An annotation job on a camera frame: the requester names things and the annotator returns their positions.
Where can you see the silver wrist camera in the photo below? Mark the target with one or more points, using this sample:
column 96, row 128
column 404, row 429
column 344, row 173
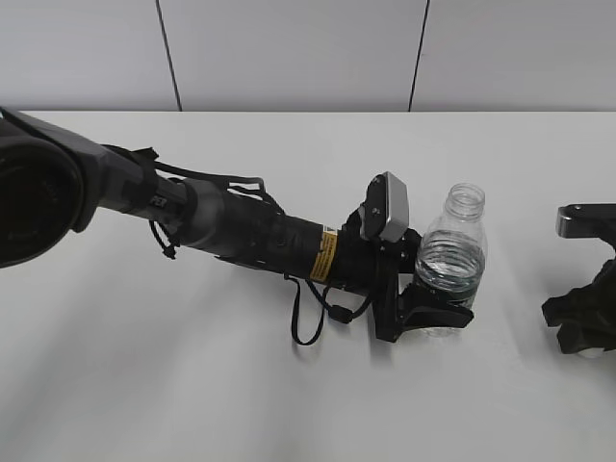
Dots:
column 586, row 221
column 384, row 213

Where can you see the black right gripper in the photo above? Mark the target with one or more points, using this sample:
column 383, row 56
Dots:
column 586, row 316

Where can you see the clear cestbon water bottle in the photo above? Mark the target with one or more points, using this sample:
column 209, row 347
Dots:
column 452, row 255

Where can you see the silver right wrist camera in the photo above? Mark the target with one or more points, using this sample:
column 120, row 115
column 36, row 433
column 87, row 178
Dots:
column 586, row 221

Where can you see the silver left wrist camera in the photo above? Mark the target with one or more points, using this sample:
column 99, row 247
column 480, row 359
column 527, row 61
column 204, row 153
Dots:
column 384, row 213

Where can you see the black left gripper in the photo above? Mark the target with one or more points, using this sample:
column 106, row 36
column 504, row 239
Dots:
column 370, row 268

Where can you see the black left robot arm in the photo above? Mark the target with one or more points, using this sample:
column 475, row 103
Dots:
column 54, row 180

